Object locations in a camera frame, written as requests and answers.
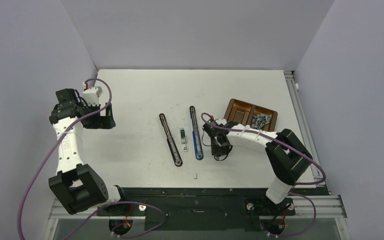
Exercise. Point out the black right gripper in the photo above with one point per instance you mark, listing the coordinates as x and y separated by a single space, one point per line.
216 151

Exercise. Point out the brown wooden tray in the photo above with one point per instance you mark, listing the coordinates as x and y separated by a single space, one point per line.
242 112

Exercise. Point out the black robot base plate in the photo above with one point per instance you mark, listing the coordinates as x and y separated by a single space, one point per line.
206 209

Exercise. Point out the black stapler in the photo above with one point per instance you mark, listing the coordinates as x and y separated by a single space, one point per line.
177 160

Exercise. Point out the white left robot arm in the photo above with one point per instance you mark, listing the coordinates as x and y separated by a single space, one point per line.
76 185

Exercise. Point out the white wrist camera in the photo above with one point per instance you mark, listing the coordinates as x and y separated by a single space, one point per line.
217 121
91 96

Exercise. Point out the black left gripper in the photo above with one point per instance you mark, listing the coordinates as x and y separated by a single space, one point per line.
105 122

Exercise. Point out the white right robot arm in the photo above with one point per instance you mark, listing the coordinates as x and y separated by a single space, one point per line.
287 155

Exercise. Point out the pile of staple strips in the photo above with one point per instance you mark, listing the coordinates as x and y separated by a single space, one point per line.
260 121

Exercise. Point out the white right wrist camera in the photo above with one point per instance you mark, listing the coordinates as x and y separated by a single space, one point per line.
217 121

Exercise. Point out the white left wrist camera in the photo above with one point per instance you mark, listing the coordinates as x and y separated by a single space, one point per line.
91 96

